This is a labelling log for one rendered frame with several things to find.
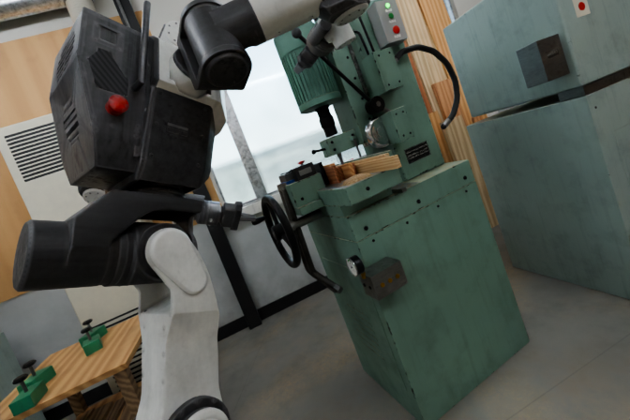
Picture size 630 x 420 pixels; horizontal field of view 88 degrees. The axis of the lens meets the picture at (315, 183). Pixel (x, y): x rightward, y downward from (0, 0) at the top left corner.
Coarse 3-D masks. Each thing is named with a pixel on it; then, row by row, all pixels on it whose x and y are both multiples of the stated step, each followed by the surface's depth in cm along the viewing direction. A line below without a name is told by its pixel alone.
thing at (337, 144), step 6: (348, 132) 130; (354, 132) 131; (330, 138) 127; (336, 138) 128; (342, 138) 129; (348, 138) 130; (324, 144) 129; (330, 144) 127; (336, 144) 128; (342, 144) 129; (348, 144) 130; (354, 144) 131; (330, 150) 127; (336, 150) 128; (342, 150) 129; (324, 156) 132; (330, 156) 128
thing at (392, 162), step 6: (396, 156) 100; (366, 162) 114; (372, 162) 111; (378, 162) 108; (384, 162) 104; (390, 162) 102; (396, 162) 100; (360, 168) 119; (366, 168) 116; (372, 168) 112; (378, 168) 109; (384, 168) 106; (390, 168) 103; (396, 168) 100
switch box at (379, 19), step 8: (384, 0) 124; (392, 0) 125; (368, 8) 126; (376, 8) 122; (384, 8) 123; (392, 8) 124; (368, 16) 127; (376, 16) 124; (384, 16) 123; (400, 16) 126; (376, 24) 125; (384, 24) 123; (392, 24) 124; (400, 24) 126; (376, 32) 127; (384, 32) 123; (392, 32) 124; (400, 32) 125; (384, 40) 124; (392, 40) 124; (400, 40) 126; (384, 48) 129
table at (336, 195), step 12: (372, 180) 105; (384, 180) 106; (396, 180) 108; (324, 192) 116; (336, 192) 108; (348, 192) 101; (360, 192) 103; (372, 192) 104; (312, 204) 119; (324, 204) 120; (336, 204) 111; (348, 204) 103
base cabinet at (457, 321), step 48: (336, 240) 124; (384, 240) 112; (432, 240) 119; (480, 240) 128; (432, 288) 118; (480, 288) 126; (384, 336) 116; (432, 336) 117; (480, 336) 125; (384, 384) 136; (432, 384) 116
